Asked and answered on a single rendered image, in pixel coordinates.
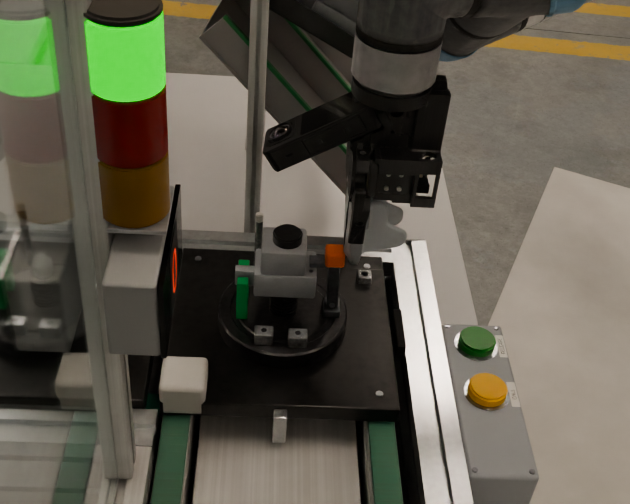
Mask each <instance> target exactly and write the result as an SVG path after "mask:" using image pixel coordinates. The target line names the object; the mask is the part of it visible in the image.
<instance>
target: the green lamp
mask: <svg viewBox="0 0 630 504"><path fill-rule="evenodd" d="M84 25H85V35H86V46H87V56H88V66H89V76H90V86H91V92H92V93H93V94H95V95H97V96H98V97H100V98H103V99H106V100H110V101H116V102H135V101H140V100H145V99H148V98H151V97H153V96H155V95H156V94H158V93H159V92H160V91H162V89H163V88H164V87H165V84H166V74H165V46H164V19H163V11H162V13H161V14H160V15H159V16H158V17H157V18H156V19H154V20H153V21H151V22H149V23H146V24H143V25H139V26H134V27H108V26H103V25H99V24H96V23H94V22H92V21H90V20H86V22H84Z"/></svg>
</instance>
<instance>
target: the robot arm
mask: <svg viewBox="0 0 630 504"><path fill-rule="evenodd" d="M590 1H593V0H359V1H358V10H357V20H356V29H355V38H354V47H353V57H352V66H351V72H352V75H353V76H352V85H351V92H349V93H347V94H345V95H342V96H340V97H338V98H336V99H334V100H331V101H329V102H327V103H325V104H323V105H320V106H318V107H316V108H314V109H311V110H309V111H307V112H305V113H303V114H300V115H298V116H296V117H294V118H292V119H289V120H287V121H285V122H283V123H280V124H278V125H276V126H274V127H272V128H269V129H268V130H267V131H266V135H265V141H264V147H263V154H264V156H265V157H266V159H267V160H268V162H269V163H270V165H271V166H272V168H273V169H274V170H275V171H276V172H279V171H281V170H284V169H286V168H288V167H291V166H293V165H295V164H297V163H300V162H302V161H304V160H307V159H309V158H311V157H314V156H316V155H318V154H321V153H323V152H325V151H328V150H330V149H332V148H334V147H337V146H339V145H341V144H344V143H346V142H347V150H346V179H347V181H346V196H345V215H344V238H343V246H344V253H345V255H346V256H347V258H348V260H349V261H350V263H351V264H356V265H357V264H358V262H359V259H360V256H361V255H362V254H363V253H365V252H368V251H374V250H380V249H387V248H393V247H399V246H401V245H403V244H404V243H405V241H406V239H407V233H406V231H405V230H403V229H401V228H399V227H397V226H395V225H397V224H399V223H400V222H401V221H402V219H403V210H402V209H401V208H400V207H398V206H396V205H394V204H392V203H409V204H410V207H420V208H434V205H435V200H436V195H437V190H438V185H439V179H440V174H441V169H442V164H443V161H442V157H441V146H442V141H443V135H444V130H445V125H446V120H447V114H448V109H449V104H450V99H451V93H450V91H449V89H448V87H447V79H446V75H437V69H438V64H439V61H444V62H450V61H456V60H459V59H462V58H467V57H469V56H471V55H472V54H474V53H475V52H476V51H477V50H478V49H479V48H481V47H484V46H486V45H488V44H490V43H493V42H495V41H498V40H500V39H502V38H505V37H507V36H510V35H512V34H514V33H517V32H519V31H521V30H523V29H525V28H528V27H530V26H532V25H535V24H537V23H540V22H542V21H544V20H547V19H549V18H552V17H554V16H557V15H559V14H563V13H571V12H574V11H576V10H578V9H579V8H580V7H581V6H582V5H583V4H586V3H588V2H590ZM432 157H433V158H435V159H430V158H432ZM427 175H436V176H435V182H434V187H433V192H432V197H430V196H418V194H416V193H425V194H428V192H429V187H430V185H429V182H428V178H427ZM386 200H390V201H392V203H390V202H388V201H386Z"/></svg>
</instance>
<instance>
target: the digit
mask: <svg viewBox="0 0 630 504"><path fill-rule="evenodd" d="M170 276H171V301H172V317H173V310H174V304H175V297H176V291H177V284H178V278H179V275H178V243H177V219H176V225H175V230H174V236H173V242H172V248H171V254H170Z"/></svg>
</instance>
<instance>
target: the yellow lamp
mask: <svg viewBox="0 0 630 504"><path fill-rule="evenodd" d="M98 168H99V179H100V189H101V199H102V209H103V218H104V219H105V220H106V221H108V222H109V223H111V224H113V225H116V226H119V227H123V228H143V227H147V226H151V225H153V224H156V223H158V222H159V221H161V220H162V219H164V218H165V217H166V216H167V214H168V213H169V210H170V182H169V155H168V151H167V153H166V155H165V156H164V157H163V158H162V159H161V160H159V161H158V162H156V163H154V164H152V165H149V166H146V167H142V168H134V169H125V168H117V167H113V166H110V165H107V164H105V163H103V162H102V161H100V162H98Z"/></svg>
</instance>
